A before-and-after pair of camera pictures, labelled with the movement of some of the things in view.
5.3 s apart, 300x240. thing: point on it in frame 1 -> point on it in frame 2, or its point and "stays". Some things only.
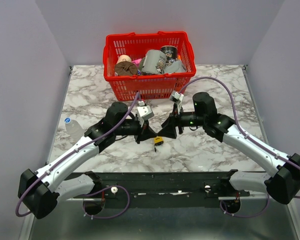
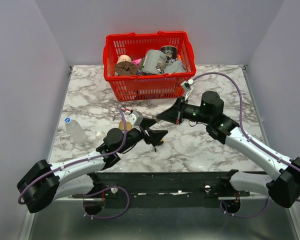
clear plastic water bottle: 74,131 stays
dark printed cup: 171,52 stays
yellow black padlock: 158,140 stays
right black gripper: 169,129 -> 173,114
